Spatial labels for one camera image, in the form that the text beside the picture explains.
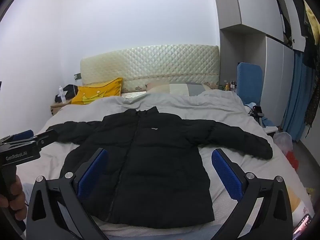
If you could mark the light grey bed quilt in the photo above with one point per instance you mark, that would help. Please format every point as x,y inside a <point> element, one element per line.
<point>175,102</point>

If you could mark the dark hanging clothes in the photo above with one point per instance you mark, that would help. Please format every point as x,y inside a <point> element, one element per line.
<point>311,35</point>

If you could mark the smartphone with lit screen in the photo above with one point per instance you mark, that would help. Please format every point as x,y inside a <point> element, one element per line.
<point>302,226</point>

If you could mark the red plastic bag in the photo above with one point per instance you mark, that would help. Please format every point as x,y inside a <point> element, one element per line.
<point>292,160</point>

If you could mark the white plastic bag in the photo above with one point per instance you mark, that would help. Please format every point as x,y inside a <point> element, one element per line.
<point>282,141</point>

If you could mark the grey wardrobe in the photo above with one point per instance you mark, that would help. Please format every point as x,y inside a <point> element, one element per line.
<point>252,17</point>

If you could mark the dark wall socket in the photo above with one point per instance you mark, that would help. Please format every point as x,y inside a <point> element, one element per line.
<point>77,76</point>

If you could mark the patterned hanging garment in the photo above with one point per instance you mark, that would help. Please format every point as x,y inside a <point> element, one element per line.
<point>313,100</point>

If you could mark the white plastic bottle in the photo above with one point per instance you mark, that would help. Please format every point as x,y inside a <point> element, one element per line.
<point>62,96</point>

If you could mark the blue cloth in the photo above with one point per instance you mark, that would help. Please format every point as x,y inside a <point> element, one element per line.
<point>268,122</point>

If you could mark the blue covered chair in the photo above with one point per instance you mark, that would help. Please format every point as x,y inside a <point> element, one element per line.
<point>250,85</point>

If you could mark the white orange print cushion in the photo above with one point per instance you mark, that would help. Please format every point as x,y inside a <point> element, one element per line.
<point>296,202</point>

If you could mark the wooden nightstand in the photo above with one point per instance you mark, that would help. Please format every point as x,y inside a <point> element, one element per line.
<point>56,108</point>

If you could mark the patchwork pillow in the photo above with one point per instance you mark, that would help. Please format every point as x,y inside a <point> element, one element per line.
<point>180,88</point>

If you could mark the yellow crown print pillow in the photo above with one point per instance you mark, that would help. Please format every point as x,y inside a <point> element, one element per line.
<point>97,92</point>

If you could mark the person's left hand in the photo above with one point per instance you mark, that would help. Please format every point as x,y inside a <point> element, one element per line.
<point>20,197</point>

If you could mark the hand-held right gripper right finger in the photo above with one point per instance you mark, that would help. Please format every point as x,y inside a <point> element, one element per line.
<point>226,172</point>

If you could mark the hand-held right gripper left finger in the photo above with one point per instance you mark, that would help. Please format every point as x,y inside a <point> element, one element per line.
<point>92,172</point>

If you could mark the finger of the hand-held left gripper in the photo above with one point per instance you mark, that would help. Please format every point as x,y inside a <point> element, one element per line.
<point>23,135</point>
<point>46,137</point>

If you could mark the black puffer jacket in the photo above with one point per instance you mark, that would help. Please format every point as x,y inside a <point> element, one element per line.
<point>155,155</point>

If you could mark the cream quilted headboard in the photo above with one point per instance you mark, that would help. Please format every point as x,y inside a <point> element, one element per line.
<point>155,65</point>

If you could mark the black bag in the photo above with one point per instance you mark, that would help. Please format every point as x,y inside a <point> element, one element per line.
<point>71,90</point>

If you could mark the black device on stand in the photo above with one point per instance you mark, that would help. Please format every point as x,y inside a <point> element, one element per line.
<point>257,112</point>

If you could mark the row of small cosmetic bottles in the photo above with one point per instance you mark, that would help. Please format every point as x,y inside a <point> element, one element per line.
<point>233,85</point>

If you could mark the blue curtain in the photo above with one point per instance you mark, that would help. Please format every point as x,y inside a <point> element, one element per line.
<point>297,92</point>

